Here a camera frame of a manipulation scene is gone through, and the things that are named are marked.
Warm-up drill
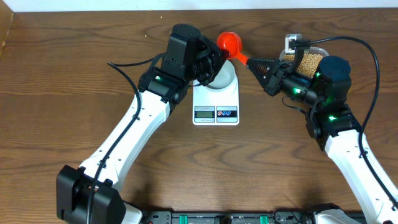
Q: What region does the grey bowl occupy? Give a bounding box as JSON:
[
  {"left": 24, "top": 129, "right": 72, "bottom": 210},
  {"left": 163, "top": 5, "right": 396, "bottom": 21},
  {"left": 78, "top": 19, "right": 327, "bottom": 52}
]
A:
[{"left": 206, "top": 60, "right": 235, "bottom": 90}]

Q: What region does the red measuring scoop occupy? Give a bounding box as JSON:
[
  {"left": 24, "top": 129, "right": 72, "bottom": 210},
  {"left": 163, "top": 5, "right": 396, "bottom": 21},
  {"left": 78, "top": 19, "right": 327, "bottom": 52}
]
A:
[{"left": 216, "top": 32, "right": 248, "bottom": 66}]

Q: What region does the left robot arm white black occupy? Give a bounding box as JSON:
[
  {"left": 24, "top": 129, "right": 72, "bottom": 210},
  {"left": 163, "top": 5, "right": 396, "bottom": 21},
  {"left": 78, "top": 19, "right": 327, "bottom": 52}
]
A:
[{"left": 56, "top": 24, "right": 228, "bottom": 224}]

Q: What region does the clear container of soybeans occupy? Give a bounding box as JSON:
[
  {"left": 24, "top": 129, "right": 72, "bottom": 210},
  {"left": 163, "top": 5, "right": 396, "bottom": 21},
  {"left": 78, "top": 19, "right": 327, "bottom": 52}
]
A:
[{"left": 295, "top": 47, "right": 329, "bottom": 79}]

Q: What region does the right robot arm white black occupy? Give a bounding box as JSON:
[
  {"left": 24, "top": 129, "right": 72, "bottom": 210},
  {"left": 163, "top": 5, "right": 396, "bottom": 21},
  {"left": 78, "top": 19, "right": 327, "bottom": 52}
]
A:
[{"left": 246, "top": 56, "right": 397, "bottom": 223}]

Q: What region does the white digital kitchen scale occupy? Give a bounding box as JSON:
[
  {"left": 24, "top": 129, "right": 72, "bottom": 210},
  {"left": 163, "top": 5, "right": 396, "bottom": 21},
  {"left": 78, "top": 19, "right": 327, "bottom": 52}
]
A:
[{"left": 192, "top": 71, "right": 239, "bottom": 126}]

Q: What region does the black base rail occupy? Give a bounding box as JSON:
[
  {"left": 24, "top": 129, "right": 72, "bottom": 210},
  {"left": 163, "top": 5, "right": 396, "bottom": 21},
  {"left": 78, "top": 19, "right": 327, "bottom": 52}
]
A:
[{"left": 139, "top": 210, "right": 315, "bottom": 224}]

